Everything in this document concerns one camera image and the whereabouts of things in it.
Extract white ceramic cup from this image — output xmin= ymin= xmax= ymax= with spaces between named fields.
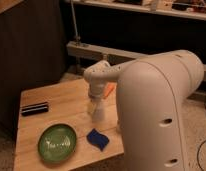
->
xmin=92 ymin=101 xmax=105 ymax=122

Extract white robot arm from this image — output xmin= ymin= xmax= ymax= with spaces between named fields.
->
xmin=84 ymin=50 xmax=204 ymax=171

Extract green ceramic bowl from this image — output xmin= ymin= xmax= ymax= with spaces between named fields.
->
xmin=37 ymin=123 xmax=77 ymax=164

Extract orange carrot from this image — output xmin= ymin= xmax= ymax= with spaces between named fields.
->
xmin=104 ymin=83 xmax=115 ymax=98

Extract blue wavy sponge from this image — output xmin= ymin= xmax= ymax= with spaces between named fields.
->
xmin=86 ymin=129 xmax=109 ymax=151

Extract wooden table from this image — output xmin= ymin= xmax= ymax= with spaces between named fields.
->
xmin=14 ymin=79 xmax=123 ymax=171

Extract grey metal beam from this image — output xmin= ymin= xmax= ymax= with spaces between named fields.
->
xmin=67 ymin=41 xmax=205 ymax=85

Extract vertical metal pole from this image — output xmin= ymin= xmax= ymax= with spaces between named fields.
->
xmin=70 ymin=0 xmax=80 ymax=45

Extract black rectangular case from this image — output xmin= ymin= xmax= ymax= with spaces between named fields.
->
xmin=21 ymin=102 xmax=49 ymax=116

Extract black cable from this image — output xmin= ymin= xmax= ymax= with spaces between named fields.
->
xmin=196 ymin=96 xmax=206 ymax=171

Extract cluttered wall shelf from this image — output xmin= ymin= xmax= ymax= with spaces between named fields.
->
xmin=64 ymin=0 xmax=206 ymax=21

